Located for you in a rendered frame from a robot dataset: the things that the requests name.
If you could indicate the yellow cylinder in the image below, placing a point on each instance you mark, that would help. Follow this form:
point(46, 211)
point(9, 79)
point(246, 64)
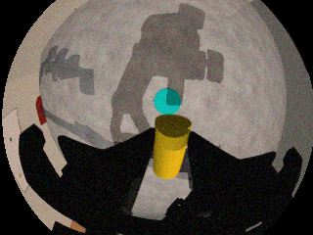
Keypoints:
point(171, 140)

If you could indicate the cyan circle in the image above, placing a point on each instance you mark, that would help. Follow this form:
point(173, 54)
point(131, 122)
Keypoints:
point(167, 101)

